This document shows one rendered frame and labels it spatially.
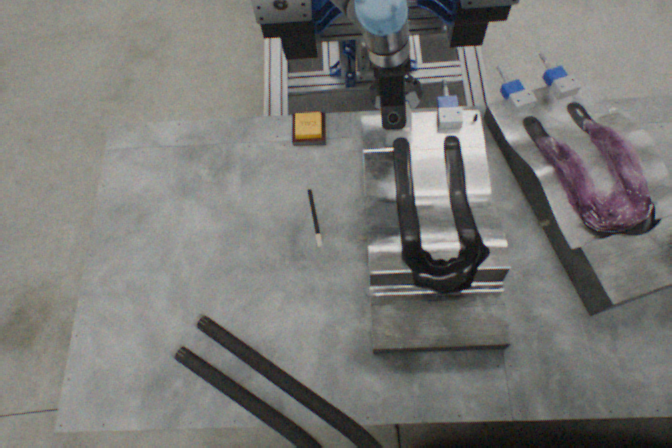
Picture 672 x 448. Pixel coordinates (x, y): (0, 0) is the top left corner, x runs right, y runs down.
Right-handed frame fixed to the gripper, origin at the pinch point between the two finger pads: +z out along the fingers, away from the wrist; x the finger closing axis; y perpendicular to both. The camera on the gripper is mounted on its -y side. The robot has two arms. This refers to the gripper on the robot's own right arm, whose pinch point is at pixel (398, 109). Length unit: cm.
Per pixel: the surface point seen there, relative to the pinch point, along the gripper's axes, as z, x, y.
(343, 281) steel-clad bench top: 7.8, 14.6, -34.3
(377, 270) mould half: -4.5, 6.0, -34.2
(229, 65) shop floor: 96, 78, 76
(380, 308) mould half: 1.9, 6.5, -40.7
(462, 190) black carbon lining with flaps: 5.8, -11.7, -17.3
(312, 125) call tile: 8.4, 20.5, 2.4
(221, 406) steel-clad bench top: 1, 39, -58
